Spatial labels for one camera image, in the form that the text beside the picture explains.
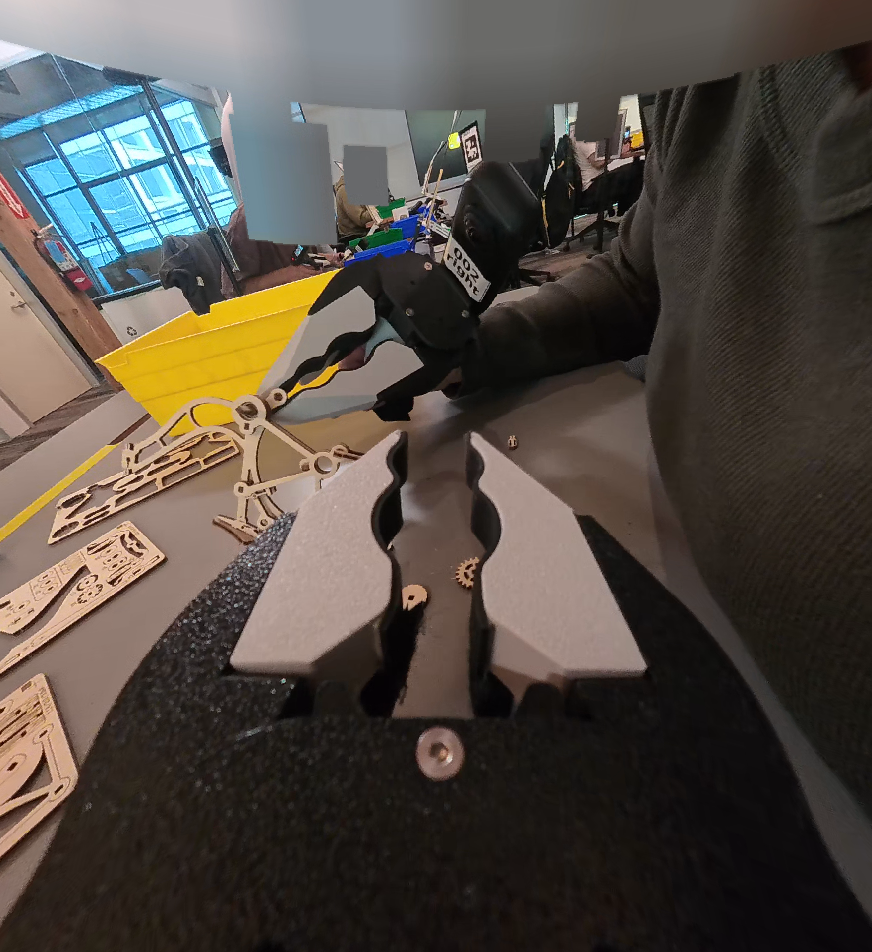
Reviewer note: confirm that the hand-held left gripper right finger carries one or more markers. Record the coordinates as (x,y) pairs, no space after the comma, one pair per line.
(562,595)

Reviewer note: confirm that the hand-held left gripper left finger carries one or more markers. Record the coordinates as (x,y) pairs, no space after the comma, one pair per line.
(309,587)

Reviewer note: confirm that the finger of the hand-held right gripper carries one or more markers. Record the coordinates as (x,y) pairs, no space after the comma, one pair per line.
(317,335)
(361,390)

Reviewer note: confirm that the wooden gear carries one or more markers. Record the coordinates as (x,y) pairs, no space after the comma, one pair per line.
(465,574)

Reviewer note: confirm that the wooden model frame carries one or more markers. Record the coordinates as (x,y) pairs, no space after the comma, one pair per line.
(246,446)

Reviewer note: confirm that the emptied wooden parts sheet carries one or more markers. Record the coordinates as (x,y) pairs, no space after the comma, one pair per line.
(86,513)

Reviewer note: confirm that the wooden parts sheet curved cutout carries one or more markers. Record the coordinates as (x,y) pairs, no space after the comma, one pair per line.
(34,595)

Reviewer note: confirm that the wooden parts sheet slotted strips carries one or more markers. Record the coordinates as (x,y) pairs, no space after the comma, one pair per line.
(4,766)

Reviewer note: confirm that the person's right hand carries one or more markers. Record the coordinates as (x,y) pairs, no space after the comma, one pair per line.
(354,358)

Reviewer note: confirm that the blue plastic bin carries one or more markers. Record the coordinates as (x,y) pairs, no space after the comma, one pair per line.
(372,254)
(410,224)

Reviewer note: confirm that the small green plastic bin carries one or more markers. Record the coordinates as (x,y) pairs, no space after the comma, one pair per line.
(387,210)
(384,238)

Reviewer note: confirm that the wooden disc square hole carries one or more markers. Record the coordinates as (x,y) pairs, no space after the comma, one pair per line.
(415,597)

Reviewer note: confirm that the yellow plastic bin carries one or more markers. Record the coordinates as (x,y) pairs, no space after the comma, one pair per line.
(198,357)

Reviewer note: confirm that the dark jacket on chair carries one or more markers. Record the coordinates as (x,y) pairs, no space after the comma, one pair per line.
(190,268)

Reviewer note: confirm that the black and white marker board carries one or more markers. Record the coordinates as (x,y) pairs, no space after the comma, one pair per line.
(471,145)

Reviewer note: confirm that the black backpack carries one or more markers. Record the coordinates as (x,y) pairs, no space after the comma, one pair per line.
(562,193)

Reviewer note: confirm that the recycling bin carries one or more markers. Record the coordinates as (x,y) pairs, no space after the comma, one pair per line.
(146,320)

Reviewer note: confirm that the large glass window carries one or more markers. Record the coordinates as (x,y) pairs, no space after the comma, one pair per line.
(123,186)

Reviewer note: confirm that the red fire extinguisher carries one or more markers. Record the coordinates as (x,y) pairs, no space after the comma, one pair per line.
(64,260)

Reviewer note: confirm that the yellow tape stripe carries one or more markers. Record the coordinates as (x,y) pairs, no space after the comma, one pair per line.
(41,506)

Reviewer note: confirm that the red sign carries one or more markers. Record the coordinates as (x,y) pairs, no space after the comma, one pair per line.
(1,190)

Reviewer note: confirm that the wall display screen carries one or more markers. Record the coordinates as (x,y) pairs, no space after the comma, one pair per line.
(428,141)

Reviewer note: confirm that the wooden support post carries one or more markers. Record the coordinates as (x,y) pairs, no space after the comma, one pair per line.
(41,282)

